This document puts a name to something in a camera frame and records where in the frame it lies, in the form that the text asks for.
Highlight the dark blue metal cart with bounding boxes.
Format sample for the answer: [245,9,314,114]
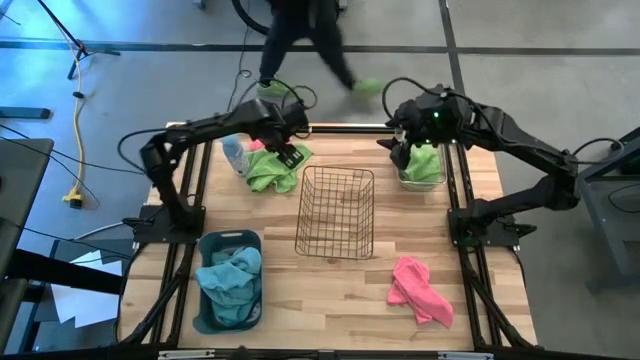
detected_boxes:
[574,124,640,294]

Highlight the spray bottle with blue cap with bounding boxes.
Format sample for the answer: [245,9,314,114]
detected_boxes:
[221,134,250,177]

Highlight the green shoe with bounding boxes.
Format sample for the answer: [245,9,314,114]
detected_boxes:
[351,77,386,99]
[256,79,294,100]

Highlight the teal plastic basket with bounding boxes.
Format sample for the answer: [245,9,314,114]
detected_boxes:
[192,229,264,335]

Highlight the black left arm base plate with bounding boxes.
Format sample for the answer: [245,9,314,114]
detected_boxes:
[132,204,206,245]

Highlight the person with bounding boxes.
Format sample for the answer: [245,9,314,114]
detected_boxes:
[257,0,386,100]

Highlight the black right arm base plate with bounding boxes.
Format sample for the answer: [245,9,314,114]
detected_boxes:
[447,207,539,249]

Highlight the white paper sheets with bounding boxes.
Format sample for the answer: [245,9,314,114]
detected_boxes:
[49,249,124,329]

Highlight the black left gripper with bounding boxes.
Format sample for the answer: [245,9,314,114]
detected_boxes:
[259,102,310,169]

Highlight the yellow extension cable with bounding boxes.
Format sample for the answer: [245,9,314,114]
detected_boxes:
[62,42,87,210]

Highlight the green microfiber towel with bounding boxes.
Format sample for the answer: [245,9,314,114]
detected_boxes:
[402,143,444,185]
[244,142,314,195]

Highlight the black tripod stand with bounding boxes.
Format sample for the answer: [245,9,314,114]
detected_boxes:
[34,0,121,80]

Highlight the dark grey desk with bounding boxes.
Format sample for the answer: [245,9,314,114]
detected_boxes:
[0,137,55,281]

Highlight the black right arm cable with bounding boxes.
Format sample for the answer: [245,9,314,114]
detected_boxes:
[381,76,626,162]

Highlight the black flat stand foot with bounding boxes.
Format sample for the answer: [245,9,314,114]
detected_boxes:
[0,106,52,120]

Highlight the thin black floor cable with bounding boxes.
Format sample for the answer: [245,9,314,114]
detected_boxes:
[223,0,253,114]

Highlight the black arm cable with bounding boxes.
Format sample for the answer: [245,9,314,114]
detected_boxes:
[381,76,626,162]
[116,77,320,175]

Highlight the clear plastic container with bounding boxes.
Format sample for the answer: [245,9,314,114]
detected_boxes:
[393,127,449,194]

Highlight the black metal beam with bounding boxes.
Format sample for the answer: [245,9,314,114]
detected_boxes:
[4,247,126,296]

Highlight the black vacuum hose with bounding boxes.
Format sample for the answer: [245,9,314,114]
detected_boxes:
[231,0,269,37]

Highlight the black aluminium table frame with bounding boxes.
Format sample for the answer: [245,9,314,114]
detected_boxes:
[117,122,539,351]

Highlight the brown wire basket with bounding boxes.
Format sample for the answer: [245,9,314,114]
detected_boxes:
[294,165,376,261]

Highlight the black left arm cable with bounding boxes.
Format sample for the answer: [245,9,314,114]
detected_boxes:
[116,77,320,175]

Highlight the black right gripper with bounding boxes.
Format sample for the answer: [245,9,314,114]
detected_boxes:
[377,84,474,171]

